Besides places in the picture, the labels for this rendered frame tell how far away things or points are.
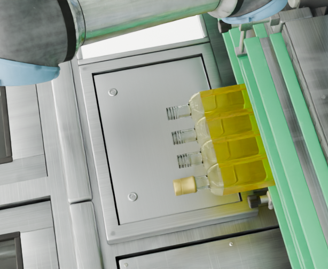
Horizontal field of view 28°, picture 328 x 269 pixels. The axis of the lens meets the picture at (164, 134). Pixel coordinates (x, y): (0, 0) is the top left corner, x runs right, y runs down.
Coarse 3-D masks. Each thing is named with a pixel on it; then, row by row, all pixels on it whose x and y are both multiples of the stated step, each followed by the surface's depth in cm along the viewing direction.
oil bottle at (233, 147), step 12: (252, 132) 140; (204, 144) 139; (216, 144) 139; (228, 144) 139; (240, 144) 139; (252, 144) 138; (204, 156) 138; (216, 156) 137; (228, 156) 137; (240, 156) 138
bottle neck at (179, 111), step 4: (184, 104) 145; (168, 108) 144; (172, 108) 144; (176, 108) 144; (180, 108) 144; (184, 108) 144; (188, 108) 144; (168, 112) 144; (172, 112) 144; (176, 112) 144; (180, 112) 144; (184, 112) 144; (188, 112) 144; (168, 116) 144; (172, 116) 144; (176, 116) 144; (180, 116) 144; (184, 116) 145; (188, 116) 145; (168, 120) 145
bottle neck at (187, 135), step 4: (192, 128) 143; (172, 132) 142; (176, 132) 142; (180, 132) 142; (184, 132) 142; (188, 132) 142; (192, 132) 142; (172, 136) 144; (176, 136) 142; (180, 136) 142; (184, 136) 142; (188, 136) 142; (192, 136) 142; (172, 140) 144; (176, 140) 142; (180, 140) 142; (184, 140) 142; (188, 140) 142; (192, 140) 143; (176, 144) 143
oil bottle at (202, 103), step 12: (240, 84) 145; (192, 96) 144; (204, 96) 144; (216, 96) 144; (228, 96) 144; (240, 96) 144; (192, 108) 143; (204, 108) 142; (216, 108) 142; (228, 108) 143; (240, 108) 144
